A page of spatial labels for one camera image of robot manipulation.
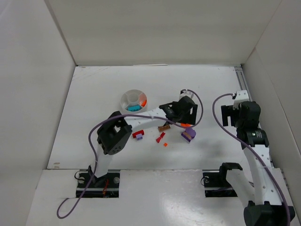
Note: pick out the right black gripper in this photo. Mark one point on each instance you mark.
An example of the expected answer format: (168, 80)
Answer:
(228, 113)

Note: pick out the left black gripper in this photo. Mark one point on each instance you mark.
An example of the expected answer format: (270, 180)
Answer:
(192, 115)

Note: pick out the orange round lego piece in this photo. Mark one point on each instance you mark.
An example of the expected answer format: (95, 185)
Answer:
(185, 125)

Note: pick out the brown lego plate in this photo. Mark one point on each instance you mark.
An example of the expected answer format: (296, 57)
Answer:
(164, 128)

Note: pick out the orange lego wedge piece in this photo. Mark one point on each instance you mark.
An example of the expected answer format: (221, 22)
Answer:
(144, 103)

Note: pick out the teal lego brick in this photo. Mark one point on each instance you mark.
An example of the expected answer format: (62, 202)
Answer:
(134, 108)

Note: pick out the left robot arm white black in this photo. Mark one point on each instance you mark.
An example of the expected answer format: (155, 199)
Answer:
(115, 132)

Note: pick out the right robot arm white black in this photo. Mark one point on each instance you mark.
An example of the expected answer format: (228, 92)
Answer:
(263, 200)

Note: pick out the purple lego butterfly piece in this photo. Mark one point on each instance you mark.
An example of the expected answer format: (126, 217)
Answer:
(189, 134)

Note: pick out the red lego bow piece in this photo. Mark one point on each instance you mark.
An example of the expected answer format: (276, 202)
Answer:
(160, 137)

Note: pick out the small lilac lego brick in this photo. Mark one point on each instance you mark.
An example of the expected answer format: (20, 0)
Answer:
(139, 136)

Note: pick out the red lego brick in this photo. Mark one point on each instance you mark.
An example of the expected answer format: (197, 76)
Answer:
(140, 132)

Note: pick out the white round divided container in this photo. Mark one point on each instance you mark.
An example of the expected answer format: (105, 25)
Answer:
(131, 98)

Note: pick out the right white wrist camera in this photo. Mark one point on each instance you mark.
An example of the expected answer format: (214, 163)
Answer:
(239, 97)

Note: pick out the aluminium rail right side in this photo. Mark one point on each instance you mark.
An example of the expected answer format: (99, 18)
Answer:
(257, 139)

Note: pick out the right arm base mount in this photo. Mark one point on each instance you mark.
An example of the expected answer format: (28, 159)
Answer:
(215, 186)

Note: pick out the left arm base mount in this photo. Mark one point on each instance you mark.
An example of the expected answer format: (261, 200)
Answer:
(106, 187)

